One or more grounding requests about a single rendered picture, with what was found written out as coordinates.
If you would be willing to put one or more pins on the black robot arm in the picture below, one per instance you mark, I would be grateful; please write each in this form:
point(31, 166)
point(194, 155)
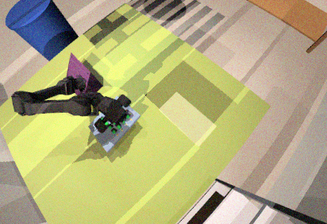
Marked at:
point(28, 103)

